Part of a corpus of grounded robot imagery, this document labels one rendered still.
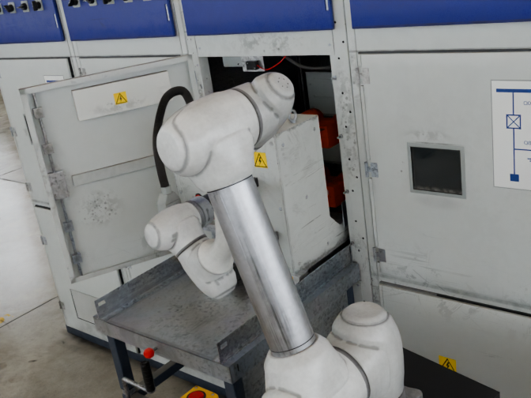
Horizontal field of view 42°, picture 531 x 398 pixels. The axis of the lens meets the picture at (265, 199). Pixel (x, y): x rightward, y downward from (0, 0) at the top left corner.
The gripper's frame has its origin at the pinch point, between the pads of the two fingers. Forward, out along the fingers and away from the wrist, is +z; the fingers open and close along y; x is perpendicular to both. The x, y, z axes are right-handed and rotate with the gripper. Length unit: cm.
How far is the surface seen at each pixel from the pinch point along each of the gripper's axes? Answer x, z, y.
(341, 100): 19.5, 30.4, 16.8
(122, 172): -2, 1, -63
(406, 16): 45, 28, 43
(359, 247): -31.9, 30.4, 17.9
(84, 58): 34, 29, -110
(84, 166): 3, -10, -71
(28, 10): 56, 28, -141
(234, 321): -38.4, -18.4, 1.8
